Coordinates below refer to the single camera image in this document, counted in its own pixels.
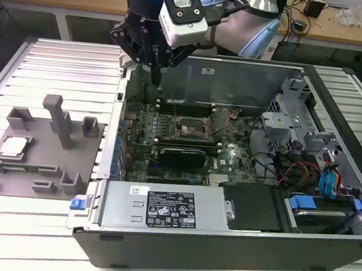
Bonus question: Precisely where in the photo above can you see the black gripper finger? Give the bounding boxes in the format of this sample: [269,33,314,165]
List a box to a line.
[155,40,196,89]
[106,23,162,86]

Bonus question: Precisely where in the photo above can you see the thin wire locking lever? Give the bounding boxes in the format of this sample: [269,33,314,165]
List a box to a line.
[169,92,182,122]
[210,119,232,139]

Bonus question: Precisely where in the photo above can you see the metal socket cover frame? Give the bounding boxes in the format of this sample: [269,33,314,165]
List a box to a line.
[207,107,234,138]

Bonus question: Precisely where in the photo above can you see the silver CPU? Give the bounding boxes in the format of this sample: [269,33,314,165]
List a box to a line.
[0,135,32,160]

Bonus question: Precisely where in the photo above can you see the CPU socket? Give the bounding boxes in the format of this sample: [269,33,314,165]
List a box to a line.
[173,114,217,143]

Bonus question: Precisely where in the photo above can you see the black RAM slot white latches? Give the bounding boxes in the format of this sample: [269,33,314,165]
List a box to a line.
[156,104,216,115]
[156,96,217,107]

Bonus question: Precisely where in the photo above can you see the wooden desk white legs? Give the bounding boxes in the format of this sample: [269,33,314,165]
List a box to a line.
[0,0,362,68]

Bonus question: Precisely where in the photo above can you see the black graphics card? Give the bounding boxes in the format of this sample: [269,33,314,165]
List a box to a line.
[155,143,208,171]

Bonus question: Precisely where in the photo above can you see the silver metal drive cage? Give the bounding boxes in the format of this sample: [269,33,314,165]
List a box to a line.
[256,75,353,163]

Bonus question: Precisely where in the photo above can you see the green motherboard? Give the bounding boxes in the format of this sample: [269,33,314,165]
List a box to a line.
[115,90,267,192]

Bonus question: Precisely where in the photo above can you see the small silver heatsink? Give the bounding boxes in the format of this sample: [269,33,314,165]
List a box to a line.
[207,172,229,187]

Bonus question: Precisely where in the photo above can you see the grey plastic parts rack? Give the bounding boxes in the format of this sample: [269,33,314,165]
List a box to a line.
[0,89,107,205]

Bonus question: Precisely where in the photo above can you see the small black box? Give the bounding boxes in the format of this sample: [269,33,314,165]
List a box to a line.
[303,0,327,20]

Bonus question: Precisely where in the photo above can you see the silver power supply unit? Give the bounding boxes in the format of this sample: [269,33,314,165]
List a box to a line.
[96,178,239,241]

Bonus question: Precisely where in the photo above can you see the green RAM stick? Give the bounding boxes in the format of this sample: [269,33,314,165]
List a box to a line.
[0,162,41,173]

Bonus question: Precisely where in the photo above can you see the blue case latch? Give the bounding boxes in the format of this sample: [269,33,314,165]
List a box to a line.
[69,196,88,212]

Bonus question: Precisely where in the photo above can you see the clear plastic bag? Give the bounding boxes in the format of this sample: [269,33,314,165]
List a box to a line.
[335,1,362,28]

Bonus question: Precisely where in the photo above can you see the hard disk in blue carrier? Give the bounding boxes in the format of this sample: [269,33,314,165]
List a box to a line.
[282,191,362,239]

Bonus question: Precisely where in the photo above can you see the open black PC case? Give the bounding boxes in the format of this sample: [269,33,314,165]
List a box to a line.
[63,43,362,271]

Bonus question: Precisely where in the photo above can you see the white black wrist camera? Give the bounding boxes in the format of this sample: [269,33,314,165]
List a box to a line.
[156,0,211,50]

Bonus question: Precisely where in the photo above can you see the red yellow black wire bundle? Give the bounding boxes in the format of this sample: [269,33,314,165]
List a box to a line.
[276,158,324,191]

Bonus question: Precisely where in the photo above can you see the blue flat data wire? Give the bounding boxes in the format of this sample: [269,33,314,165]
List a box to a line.
[327,169,342,201]
[317,165,333,196]

